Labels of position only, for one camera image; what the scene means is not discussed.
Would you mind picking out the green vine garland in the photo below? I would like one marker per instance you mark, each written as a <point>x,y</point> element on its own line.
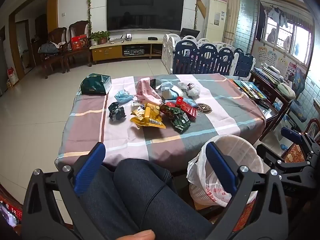
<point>89,7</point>
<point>196,5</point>

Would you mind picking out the wooden chair red seat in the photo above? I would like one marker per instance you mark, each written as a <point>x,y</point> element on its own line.
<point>295,153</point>

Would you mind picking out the small white display device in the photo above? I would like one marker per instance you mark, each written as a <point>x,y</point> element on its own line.
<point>129,37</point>

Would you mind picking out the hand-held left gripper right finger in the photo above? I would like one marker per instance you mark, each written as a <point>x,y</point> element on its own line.
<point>221,167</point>

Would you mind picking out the pink plastic bag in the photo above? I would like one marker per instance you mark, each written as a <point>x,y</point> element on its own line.
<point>145,90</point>

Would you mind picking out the blue white playpen fence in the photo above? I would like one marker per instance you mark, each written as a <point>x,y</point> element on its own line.
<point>207,57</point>

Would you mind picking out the green carton box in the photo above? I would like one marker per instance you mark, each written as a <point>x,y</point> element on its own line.
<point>93,85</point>

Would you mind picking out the dark wooden side table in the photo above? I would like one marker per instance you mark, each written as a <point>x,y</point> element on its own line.
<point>270,92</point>

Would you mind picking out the grey cushion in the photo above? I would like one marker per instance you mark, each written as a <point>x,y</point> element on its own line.
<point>286,91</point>

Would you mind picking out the green snack packet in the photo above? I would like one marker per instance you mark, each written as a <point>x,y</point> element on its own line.
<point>178,120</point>

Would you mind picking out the wooden television cabinet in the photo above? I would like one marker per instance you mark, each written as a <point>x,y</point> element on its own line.
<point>107,52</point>

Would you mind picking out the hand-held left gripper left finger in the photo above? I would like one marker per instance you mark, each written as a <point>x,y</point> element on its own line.
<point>90,167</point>

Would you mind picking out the person's left hand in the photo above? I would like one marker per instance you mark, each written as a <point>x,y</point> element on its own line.
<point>140,235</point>

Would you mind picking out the white printed liner bag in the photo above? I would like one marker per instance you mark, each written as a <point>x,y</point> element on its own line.
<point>197,165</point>

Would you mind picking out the beige curtain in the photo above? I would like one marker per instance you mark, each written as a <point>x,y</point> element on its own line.
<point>231,10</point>

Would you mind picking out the blue face mask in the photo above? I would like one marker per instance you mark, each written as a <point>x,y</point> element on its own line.
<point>191,102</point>
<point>123,97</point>

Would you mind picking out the children's wall posters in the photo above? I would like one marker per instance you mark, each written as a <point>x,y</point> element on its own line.
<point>272,56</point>

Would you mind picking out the black flat television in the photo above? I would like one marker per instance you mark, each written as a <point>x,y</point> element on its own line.
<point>145,11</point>

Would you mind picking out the white labelled box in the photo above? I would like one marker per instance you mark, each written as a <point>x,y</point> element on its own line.
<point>137,103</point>

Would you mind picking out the person's legs in jeans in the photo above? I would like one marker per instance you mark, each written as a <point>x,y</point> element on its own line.
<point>120,200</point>

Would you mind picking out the red snack packet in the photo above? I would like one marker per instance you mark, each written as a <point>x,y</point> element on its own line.
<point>186,108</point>

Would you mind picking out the white standing air conditioner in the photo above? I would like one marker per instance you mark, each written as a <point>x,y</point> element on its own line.
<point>215,20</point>

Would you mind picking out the white waste basket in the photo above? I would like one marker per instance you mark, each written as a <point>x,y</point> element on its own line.
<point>240,150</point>

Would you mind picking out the red white sack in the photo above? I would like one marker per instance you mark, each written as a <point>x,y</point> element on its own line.
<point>12,76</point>

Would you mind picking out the hanging clothes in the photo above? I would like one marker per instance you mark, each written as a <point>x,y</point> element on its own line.
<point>276,15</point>

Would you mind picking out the black wrapper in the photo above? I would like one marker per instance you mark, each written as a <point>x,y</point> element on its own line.
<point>117,112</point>

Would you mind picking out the red patterned chair cushion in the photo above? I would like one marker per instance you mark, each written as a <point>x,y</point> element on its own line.
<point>246,215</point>

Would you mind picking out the white router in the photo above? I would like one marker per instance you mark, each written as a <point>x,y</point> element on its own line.
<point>117,40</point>

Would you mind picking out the black audio amplifier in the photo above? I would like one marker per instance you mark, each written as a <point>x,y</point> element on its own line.
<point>134,52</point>

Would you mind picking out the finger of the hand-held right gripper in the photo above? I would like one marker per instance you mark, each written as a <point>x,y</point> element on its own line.
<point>292,133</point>
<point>268,155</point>

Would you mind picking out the white plastic bag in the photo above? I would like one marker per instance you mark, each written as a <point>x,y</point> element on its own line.
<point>193,90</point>

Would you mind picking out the stack of books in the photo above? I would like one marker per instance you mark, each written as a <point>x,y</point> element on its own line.
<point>268,72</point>

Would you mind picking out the window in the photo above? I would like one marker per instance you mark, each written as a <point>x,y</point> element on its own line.
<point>297,37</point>

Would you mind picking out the green potted plant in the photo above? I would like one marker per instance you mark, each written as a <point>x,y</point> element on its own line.
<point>100,36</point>

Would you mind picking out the dark wooden armchair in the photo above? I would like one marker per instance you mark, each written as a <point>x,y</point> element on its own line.
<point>77,28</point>
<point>56,33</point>

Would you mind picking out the dark bag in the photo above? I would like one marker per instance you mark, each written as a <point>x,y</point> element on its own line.
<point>48,48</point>

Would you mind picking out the black set-top box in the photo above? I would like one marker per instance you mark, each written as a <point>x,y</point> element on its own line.
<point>153,39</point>

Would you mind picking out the yellow snack packet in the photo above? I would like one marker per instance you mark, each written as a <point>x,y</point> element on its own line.
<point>147,117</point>

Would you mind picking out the red gift box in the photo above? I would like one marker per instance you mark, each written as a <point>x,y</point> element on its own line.
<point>78,42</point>

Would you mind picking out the grey refrigerator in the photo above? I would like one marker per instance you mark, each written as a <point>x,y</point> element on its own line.
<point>3,62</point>

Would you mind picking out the black monitor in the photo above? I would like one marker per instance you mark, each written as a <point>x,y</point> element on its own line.
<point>190,33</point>

